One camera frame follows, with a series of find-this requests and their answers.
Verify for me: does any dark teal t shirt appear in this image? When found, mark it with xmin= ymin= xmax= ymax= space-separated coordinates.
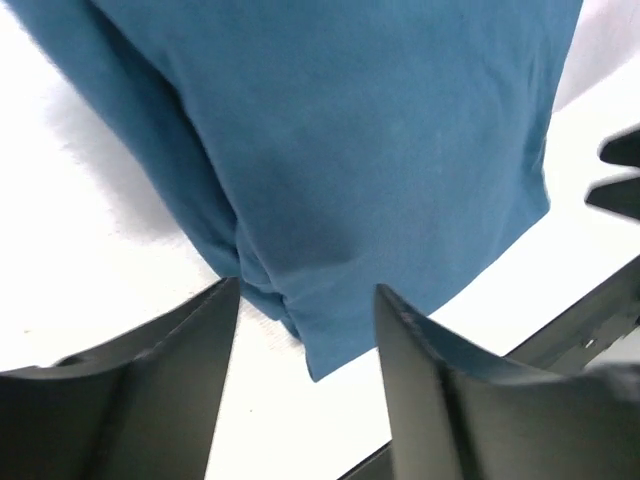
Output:
xmin=10 ymin=1 xmax=581 ymax=380

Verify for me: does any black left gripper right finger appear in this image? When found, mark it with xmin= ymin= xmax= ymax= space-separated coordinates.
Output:
xmin=375 ymin=285 xmax=639 ymax=479

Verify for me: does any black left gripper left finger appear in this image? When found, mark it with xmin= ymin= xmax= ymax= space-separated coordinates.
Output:
xmin=1 ymin=279 xmax=240 ymax=479

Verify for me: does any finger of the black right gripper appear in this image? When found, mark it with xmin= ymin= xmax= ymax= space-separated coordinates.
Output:
xmin=585 ymin=177 xmax=640 ymax=220
xmin=599 ymin=129 xmax=640 ymax=168

